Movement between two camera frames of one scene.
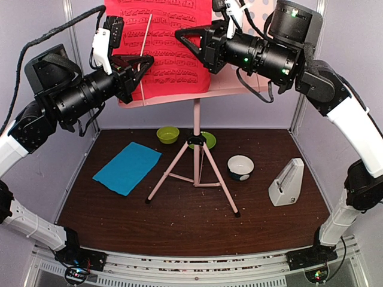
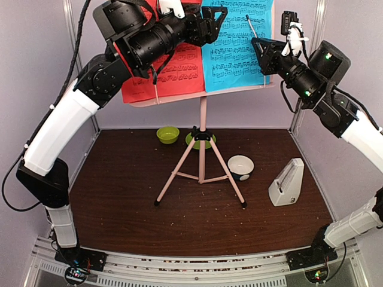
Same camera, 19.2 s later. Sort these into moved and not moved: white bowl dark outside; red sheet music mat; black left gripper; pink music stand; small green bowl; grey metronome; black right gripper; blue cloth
Moved: pink music stand; black right gripper; black left gripper; blue cloth; red sheet music mat
Not moved: white bowl dark outside; small green bowl; grey metronome
